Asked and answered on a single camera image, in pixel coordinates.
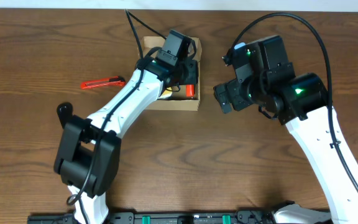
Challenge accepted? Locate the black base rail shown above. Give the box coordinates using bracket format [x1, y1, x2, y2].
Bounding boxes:
[27, 210, 275, 224]

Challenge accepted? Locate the red marker pen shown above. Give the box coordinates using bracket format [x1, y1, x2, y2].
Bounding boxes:
[186, 85, 195, 98]

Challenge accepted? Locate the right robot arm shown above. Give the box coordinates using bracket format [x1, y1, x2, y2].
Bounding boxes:
[214, 35, 358, 223]

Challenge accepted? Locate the yellow white sticky note pad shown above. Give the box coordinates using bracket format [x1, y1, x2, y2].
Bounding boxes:
[158, 90, 173, 100]

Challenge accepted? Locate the red utility knife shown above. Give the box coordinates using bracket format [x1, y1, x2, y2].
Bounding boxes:
[80, 76, 126, 90]

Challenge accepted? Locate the right black cable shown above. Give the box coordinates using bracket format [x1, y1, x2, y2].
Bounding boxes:
[222, 12, 358, 215]

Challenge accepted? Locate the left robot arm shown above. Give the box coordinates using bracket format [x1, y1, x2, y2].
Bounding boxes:
[53, 30, 198, 223]

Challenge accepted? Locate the black bulb-shaped glue pen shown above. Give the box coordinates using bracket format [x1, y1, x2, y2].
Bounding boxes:
[57, 102, 73, 128]

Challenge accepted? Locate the brown cardboard box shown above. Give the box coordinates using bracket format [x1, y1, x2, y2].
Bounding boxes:
[141, 36, 202, 111]

